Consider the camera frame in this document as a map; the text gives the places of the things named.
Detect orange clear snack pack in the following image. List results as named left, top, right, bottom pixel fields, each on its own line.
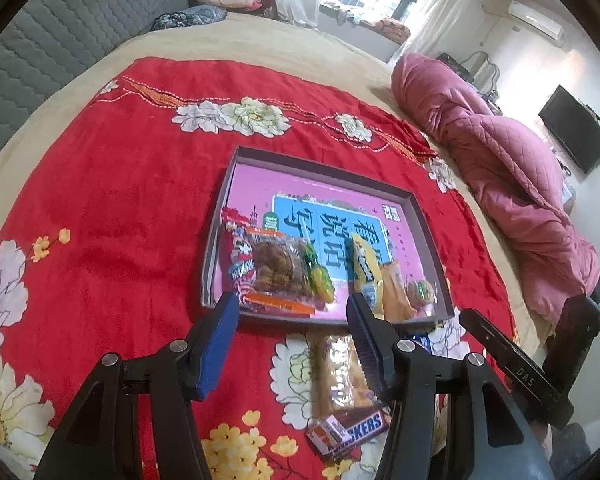
left=381, top=261, right=416, bottom=323

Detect blue Oreo cookie pack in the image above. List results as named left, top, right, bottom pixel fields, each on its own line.
left=406, top=333, right=432, bottom=353

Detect yellow rice cracker bag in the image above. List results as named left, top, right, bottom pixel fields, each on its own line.
left=316, top=335, right=381, bottom=418

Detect yellow Alpenliebe candy pack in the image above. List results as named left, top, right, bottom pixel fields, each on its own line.
left=351, top=233, right=385, bottom=318

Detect round green-label pastry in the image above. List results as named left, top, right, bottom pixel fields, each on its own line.
left=405, top=280, right=437, bottom=310

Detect corn shaped lollipop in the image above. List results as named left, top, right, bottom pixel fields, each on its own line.
left=303, top=242, right=335, bottom=304

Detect red panda candy pack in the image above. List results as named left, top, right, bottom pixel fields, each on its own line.
left=220, top=207, right=257, bottom=308

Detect dark Snickers bar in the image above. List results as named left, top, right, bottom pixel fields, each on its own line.
left=326, top=406, right=391, bottom=460

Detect orange-edged clear biscuit bag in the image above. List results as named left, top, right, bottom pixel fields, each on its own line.
left=239, top=228, right=325, bottom=316

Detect small purple candy box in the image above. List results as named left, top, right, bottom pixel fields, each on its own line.
left=306, top=415, right=351, bottom=456

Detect grey box lid tray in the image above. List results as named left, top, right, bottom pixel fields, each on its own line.
left=199, top=145, right=456, bottom=331

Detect pink book in tray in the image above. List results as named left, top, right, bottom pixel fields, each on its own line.
left=220, top=162, right=438, bottom=323

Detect red floral blanket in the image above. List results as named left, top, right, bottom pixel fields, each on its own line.
left=0, top=58, right=515, bottom=479

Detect pink quilted duvet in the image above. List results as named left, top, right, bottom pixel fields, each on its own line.
left=391, top=53, right=600, bottom=324

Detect black television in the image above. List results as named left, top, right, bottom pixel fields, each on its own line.
left=539, top=84, right=600, bottom=174

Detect white air conditioner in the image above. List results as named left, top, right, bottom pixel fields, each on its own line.
left=508, top=0, right=564, bottom=42

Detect clothes on window sill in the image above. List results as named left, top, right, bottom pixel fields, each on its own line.
left=320, top=2, right=411, bottom=44

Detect blue patterned pillow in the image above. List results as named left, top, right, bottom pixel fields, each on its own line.
left=150, top=4, right=227, bottom=32

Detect grey quilted headboard cover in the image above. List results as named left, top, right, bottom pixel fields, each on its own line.
left=0, top=0, right=188, bottom=151

